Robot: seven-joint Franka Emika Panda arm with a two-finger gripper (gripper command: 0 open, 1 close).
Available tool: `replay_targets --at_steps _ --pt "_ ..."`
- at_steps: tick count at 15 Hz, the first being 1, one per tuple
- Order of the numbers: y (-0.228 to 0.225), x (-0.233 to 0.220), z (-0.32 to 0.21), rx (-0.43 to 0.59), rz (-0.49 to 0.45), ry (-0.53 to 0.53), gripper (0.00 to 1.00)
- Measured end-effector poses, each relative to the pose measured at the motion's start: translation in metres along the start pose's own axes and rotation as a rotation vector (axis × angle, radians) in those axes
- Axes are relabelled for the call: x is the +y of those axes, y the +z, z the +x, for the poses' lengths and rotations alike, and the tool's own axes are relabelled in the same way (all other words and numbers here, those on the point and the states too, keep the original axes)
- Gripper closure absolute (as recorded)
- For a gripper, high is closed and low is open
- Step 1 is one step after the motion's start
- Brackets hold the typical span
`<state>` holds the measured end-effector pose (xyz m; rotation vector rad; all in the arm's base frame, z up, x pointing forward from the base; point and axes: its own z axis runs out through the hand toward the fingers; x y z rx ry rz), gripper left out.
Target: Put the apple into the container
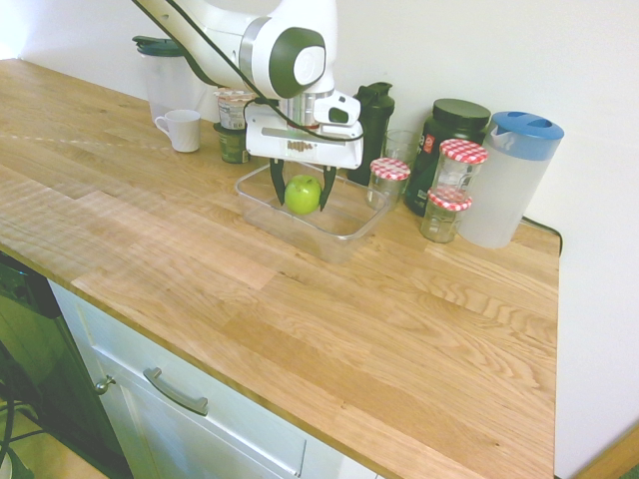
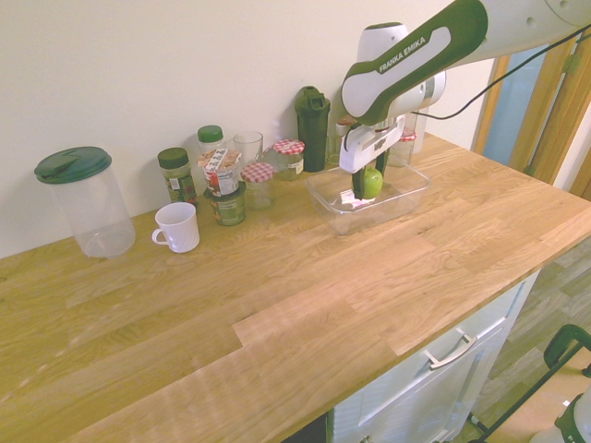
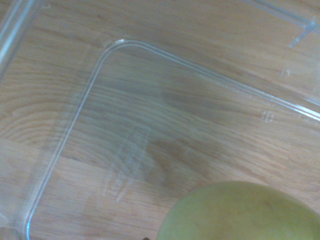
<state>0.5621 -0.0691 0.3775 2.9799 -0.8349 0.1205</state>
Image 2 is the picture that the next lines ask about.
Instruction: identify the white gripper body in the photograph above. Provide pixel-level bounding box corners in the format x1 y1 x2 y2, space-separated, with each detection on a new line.
339 114 408 175

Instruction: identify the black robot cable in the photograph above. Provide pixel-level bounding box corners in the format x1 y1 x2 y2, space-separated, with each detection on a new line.
415 25 591 120

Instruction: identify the clear pitcher with green lid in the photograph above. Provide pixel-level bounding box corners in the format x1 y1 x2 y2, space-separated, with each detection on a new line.
33 146 138 259

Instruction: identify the small jar red checked lid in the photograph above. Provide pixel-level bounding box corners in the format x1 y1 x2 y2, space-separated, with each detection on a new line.
240 162 277 211

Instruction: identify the spice jar with dark lid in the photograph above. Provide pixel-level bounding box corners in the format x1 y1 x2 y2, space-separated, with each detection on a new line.
157 147 199 209

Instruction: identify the clear plastic container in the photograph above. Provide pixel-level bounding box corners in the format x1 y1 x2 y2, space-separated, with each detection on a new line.
306 161 431 236

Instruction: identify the empty jar red checked lid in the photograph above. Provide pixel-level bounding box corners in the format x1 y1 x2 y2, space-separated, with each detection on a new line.
387 130 419 168

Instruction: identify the metal drawer handle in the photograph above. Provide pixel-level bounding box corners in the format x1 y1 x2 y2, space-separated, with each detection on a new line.
423 330 478 371

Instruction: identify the dark green shaker bottle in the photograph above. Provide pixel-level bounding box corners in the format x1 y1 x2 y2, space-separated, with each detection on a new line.
295 85 332 173

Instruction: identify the wooden door frame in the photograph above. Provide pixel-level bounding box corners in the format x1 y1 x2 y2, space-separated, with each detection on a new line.
470 27 591 199

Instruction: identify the green black stand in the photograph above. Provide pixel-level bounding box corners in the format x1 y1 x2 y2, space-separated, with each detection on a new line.
468 324 591 443

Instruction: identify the labelled jar red checked lid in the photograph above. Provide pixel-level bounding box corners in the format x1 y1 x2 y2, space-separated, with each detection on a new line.
271 139 307 181

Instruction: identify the yogurt cup with foil lid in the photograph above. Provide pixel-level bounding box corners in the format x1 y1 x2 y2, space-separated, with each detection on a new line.
197 148 244 198

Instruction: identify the tall clear glass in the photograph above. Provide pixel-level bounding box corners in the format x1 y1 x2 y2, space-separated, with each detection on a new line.
325 124 345 166

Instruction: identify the white cabinet drawer with handle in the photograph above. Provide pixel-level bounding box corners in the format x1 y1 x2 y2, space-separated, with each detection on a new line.
332 269 541 443

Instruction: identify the white ceramic mug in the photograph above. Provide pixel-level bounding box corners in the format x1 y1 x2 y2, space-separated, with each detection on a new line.
151 201 201 254

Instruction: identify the green apple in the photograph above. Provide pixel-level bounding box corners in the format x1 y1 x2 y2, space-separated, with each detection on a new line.
362 166 385 200

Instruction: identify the clear drinking glass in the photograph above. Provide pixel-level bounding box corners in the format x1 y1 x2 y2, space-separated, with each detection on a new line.
233 131 264 170

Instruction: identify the clear jar with green cap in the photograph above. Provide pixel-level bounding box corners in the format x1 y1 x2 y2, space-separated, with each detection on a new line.
196 125 227 195

